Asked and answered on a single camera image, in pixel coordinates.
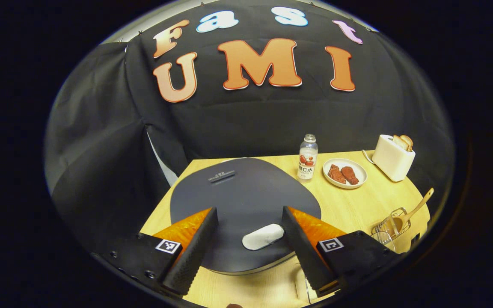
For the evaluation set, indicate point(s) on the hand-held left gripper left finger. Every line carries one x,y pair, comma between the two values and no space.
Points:
191,259

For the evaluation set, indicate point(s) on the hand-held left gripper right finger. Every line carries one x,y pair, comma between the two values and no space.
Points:
304,252

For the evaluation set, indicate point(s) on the clear rice container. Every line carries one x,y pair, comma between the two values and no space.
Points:
302,284

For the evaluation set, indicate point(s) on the dark grey rice cooker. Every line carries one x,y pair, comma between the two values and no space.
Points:
246,192

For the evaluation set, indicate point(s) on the wooden spoon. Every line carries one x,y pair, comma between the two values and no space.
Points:
415,209

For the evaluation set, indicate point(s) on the clear glass cup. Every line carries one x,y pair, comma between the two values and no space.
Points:
384,243

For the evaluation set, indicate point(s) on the red meat piece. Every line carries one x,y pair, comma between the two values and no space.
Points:
336,174
350,175

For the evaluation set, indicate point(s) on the clear plastic drink bottle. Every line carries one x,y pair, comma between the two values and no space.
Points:
307,160

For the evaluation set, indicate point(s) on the white round plate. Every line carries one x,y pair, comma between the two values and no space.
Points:
360,173

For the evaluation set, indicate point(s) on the white toaster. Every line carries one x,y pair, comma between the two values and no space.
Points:
392,160

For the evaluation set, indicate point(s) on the toast slice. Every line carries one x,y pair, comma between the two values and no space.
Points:
399,142
408,142

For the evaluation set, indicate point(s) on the black backdrop cloth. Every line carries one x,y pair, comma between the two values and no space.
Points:
250,115

